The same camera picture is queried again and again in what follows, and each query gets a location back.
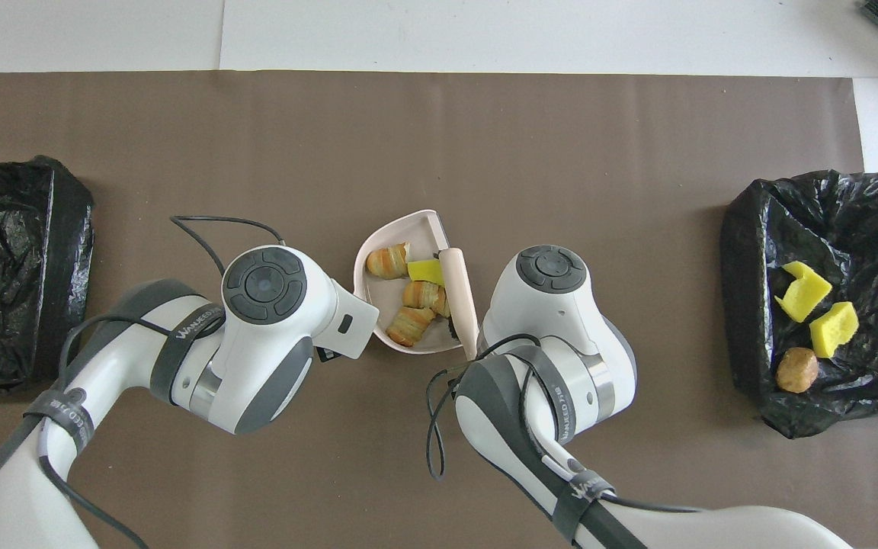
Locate striped toy croissant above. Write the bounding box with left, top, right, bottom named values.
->
left=365, top=242, right=411, bottom=279
left=386, top=307, right=437, bottom=348
left=402, top=280, right=451, bottom=318

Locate beige brush with black bristles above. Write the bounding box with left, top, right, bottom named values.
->
left=433, top=233, right=480, bottom=361

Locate brown potato-like lump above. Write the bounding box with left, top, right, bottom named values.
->
left=777, top=347, right=819, bottom=394

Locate small yellow sponge piece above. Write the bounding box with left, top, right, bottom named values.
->
left=407, top=258, right=446, bottom=284

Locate brown paper table mat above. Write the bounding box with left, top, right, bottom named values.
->
left=0, top=71, right=878, bottom=549

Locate long notched yellow sponge piece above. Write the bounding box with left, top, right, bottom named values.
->
left=774, top=261, right=834, bottom=323

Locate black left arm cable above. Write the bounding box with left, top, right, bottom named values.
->
left=171, top=216, right=287, bottom=274

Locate beige plastic dustpan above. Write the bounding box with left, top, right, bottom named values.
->
left=353, top=210, right=464, bottom=355

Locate smooth black bag lined bin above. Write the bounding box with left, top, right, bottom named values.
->
left=0, top=156, right=95, bottom=393

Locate chunky yellow sponge piece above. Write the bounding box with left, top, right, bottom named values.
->
left=809, top=302, right=860, bottom=359

